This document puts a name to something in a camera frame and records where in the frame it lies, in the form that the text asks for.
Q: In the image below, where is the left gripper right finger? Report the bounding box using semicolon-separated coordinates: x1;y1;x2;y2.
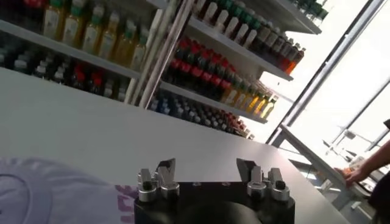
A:
236;157;291;203

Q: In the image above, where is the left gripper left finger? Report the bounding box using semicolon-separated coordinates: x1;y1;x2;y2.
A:
136;157;181;203

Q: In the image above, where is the person's bare forearm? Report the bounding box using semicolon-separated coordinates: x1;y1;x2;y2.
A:
359;145;390;180

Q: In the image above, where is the person in dark clothes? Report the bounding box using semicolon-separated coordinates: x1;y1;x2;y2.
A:
367;178;390;224

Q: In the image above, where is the person's bare hand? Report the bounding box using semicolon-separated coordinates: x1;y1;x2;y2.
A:
341;167;366;188

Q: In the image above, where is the yellow juice bottle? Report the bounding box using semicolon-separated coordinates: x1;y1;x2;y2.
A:
130;27;150;71
233;82;249;109
114;21;137;66
224;79;241;106
240;85;257;111
97;13;120;60
260;96;278;120
42;0;66;40
254;91;272;117
81;5;104;55
62;2;86;48
246;88;264;114

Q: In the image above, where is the lavender cloth garment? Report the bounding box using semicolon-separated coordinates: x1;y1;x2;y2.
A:
0;156;140;224

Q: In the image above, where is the orange red drink bottle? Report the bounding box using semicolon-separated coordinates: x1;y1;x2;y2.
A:
285;48;307;76

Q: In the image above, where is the dark label tea bottle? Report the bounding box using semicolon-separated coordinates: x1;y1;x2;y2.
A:
272;35;289;65
282;44;301;72
278;39;295;69
252;23;272;54
263;29;281;60

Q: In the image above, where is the green white label tea bottle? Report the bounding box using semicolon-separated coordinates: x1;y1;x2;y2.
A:
203;1;219;24
224;16;240;38
234;23;250;43
243;29;258;49
214;9;230;33

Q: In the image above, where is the dark grey window frame post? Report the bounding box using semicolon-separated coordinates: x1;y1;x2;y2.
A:
265;0;387;146

